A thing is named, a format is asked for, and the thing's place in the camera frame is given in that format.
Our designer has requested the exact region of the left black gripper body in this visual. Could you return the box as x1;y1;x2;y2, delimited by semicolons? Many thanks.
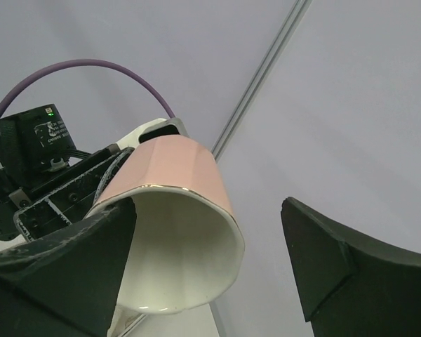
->
0;147;133;242

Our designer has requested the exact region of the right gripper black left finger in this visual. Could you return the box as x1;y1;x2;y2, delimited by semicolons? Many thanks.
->
0;199;137;336

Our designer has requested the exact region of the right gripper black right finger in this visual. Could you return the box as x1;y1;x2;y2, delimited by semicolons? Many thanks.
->
281;197;421;336

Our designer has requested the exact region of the light pink mug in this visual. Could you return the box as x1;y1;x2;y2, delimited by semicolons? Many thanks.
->
90;135;245;315

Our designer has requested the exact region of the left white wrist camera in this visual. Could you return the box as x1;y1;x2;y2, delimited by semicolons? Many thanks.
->
116;117;189;150

